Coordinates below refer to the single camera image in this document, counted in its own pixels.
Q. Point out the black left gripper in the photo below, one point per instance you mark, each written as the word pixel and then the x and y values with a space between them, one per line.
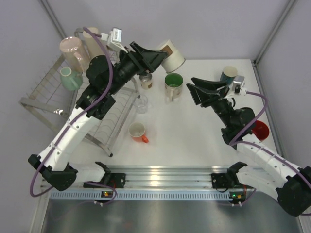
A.
pixel 152 58

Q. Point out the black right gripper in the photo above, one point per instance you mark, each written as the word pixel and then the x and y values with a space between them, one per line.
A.
pixel 206 98

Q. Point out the steel cup with cork base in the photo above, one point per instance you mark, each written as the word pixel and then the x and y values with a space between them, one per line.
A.
pixel 174 60

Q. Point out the tall beige cup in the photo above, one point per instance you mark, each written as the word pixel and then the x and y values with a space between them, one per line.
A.
pixel 92 46

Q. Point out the dark brown mug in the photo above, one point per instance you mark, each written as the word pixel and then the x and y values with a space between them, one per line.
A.
pixel 261 130

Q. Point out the iridescent pink mug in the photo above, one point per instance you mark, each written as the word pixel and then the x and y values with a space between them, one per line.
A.
pixel 75 53

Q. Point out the teal green mug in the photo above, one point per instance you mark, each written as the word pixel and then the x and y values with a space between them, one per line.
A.
pixel 70 79

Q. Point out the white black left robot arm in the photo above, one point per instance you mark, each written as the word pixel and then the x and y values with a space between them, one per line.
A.
pixel 105 80

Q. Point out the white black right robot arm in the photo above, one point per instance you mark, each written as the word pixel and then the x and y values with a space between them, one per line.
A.
pixel 285 182

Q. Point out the stainless steel dish rack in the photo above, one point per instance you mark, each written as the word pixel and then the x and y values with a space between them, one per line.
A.
pixel 52 104

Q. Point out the steel cup with brown band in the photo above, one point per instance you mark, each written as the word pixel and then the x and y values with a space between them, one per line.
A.
pixel 146 81

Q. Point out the dark teal cup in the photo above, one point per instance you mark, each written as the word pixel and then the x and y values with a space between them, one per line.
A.
pixel 228 74

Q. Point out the floral mug green inside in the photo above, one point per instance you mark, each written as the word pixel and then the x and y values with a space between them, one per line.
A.
pixel 173 86

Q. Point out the clear glass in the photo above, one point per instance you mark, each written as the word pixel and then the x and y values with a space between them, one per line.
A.
pixel 141 104

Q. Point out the orange mug white inside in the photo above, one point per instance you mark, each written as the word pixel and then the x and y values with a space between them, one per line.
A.
pixel 137 132

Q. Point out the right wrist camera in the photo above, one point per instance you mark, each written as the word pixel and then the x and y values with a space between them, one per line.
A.
pixel 237 87

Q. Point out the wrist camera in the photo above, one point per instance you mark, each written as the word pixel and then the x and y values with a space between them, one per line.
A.
pixel 113 40
pixel 237 87

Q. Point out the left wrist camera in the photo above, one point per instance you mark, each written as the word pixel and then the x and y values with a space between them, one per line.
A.
pixel 113 40

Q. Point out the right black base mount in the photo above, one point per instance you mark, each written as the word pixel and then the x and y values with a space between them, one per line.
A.
pixel 226 180

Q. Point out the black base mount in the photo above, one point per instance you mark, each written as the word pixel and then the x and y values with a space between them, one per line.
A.
pixel 226 180
pixel 115 180

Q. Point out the aluminium mounting rail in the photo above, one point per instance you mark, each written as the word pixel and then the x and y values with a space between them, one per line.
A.
pixel 155 177

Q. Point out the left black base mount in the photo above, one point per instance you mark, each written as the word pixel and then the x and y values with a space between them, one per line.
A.
pixel 115 180

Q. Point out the perforated cable duct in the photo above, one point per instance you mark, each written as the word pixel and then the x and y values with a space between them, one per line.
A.
pixel 141 195

